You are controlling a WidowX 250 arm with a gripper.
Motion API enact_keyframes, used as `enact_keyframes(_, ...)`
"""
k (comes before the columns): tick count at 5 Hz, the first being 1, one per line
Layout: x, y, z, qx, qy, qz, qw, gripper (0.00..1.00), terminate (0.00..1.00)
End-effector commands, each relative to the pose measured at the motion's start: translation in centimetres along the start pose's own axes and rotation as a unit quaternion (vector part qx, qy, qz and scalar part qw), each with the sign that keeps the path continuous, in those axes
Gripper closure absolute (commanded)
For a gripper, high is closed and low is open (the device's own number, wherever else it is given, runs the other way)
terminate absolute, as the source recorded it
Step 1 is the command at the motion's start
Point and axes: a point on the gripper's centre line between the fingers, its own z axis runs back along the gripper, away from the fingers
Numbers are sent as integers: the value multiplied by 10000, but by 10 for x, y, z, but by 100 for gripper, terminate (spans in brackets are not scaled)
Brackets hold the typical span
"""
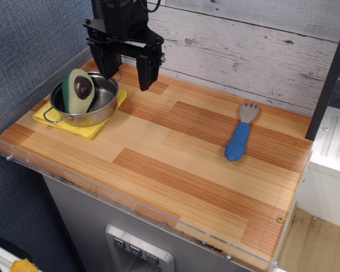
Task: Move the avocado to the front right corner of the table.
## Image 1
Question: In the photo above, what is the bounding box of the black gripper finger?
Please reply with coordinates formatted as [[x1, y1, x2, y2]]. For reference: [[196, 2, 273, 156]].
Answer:
[[89, 44, 122, 79], [136, 56, 159, 91]]

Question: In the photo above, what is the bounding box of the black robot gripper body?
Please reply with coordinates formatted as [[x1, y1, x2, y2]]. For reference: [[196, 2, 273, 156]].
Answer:
[[83, 1, 164, 65]]

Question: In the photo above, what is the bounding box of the toy avocado half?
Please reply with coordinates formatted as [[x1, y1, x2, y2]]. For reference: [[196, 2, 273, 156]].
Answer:
[[62, 69, 95, 114]]

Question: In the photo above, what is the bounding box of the small steel pot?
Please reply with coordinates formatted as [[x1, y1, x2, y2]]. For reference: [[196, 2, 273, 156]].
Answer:
[[43, 69, 120, 127]]

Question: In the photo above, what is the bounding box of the yellow cloth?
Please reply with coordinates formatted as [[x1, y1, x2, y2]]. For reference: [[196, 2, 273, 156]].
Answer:
[[32, 89, 128, 140]]

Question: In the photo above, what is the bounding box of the clear acrylic table guard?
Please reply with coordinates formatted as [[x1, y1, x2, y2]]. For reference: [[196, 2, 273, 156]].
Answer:
[[0, 44, 317, 271]]

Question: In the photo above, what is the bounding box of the grey cabinet with dispenser panel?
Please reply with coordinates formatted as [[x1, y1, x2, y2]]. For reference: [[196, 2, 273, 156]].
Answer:
[[44, 176, 245, 271]]

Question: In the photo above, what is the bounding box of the white black device bottom left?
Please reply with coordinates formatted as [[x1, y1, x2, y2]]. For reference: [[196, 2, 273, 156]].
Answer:
[[0, 237, 32, 271]]

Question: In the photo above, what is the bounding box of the black cable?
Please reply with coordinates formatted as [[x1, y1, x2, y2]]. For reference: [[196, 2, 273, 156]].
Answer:
[[137, 0, 162, 14]]

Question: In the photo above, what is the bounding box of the blue handled metal fork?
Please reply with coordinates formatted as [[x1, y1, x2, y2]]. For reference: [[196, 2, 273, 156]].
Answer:
[[224, 102, 260, 162]]

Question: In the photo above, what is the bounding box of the black vertical post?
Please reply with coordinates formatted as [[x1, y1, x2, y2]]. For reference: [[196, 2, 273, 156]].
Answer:
[[304, 0, 340, 141]]

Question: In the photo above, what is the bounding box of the white aluminium frame right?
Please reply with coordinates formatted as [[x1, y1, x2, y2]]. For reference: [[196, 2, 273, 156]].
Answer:
[[295, 107, 340, 226]]

